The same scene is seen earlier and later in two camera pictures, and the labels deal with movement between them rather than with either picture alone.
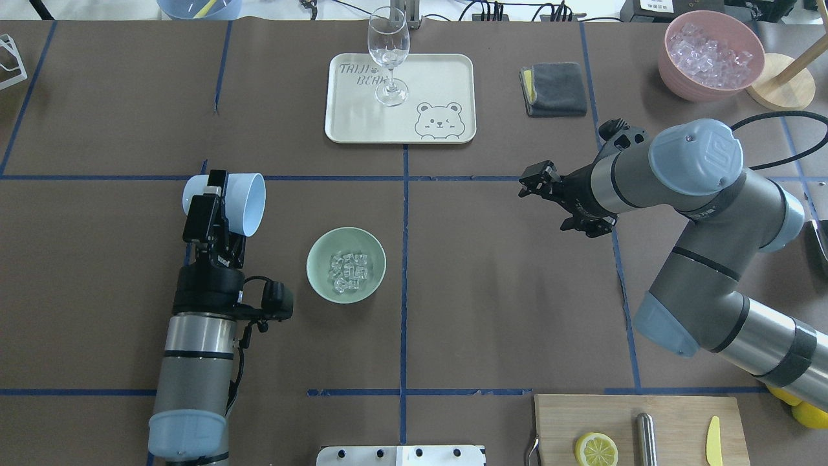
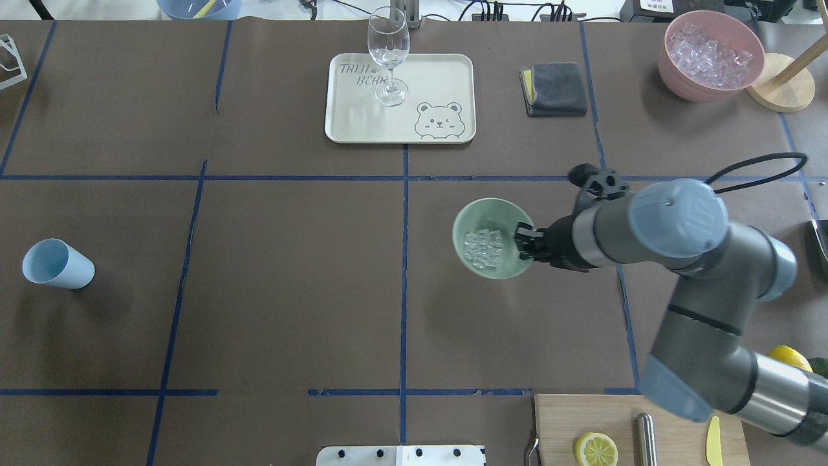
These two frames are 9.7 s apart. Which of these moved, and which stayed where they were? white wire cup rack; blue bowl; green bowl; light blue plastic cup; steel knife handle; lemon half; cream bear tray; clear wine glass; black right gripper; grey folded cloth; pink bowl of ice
Moved: green bowl; black right gripper; light blue plastic cup
Stayed: steel knife handle; blue bowl; pink bowl of ice; clear wine glass; grey folded cloth; lemon half; white wire cup rack; cream bear tray
